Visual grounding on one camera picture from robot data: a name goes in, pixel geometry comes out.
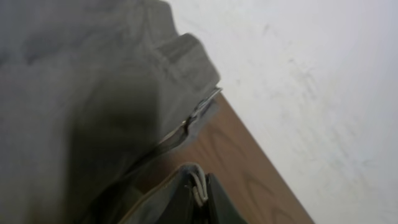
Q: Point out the folded grey shorts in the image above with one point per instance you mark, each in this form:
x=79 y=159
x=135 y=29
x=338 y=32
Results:
x=88 y=88

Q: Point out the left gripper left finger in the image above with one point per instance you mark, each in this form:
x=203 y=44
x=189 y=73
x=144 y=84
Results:
x=180 y=209

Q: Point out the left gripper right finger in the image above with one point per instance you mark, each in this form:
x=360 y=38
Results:
x=221 y=209

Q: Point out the khaki beige shorts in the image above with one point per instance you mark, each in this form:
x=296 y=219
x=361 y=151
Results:
x=188 y=179

